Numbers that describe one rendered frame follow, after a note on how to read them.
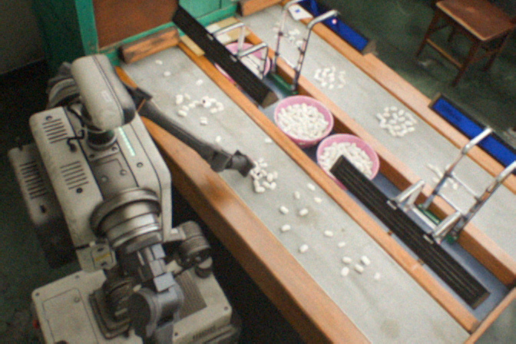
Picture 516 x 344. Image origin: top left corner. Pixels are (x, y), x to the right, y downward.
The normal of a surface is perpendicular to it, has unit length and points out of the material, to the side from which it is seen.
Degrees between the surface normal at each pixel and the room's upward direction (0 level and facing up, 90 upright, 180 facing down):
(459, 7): 4
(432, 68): 0
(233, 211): 0
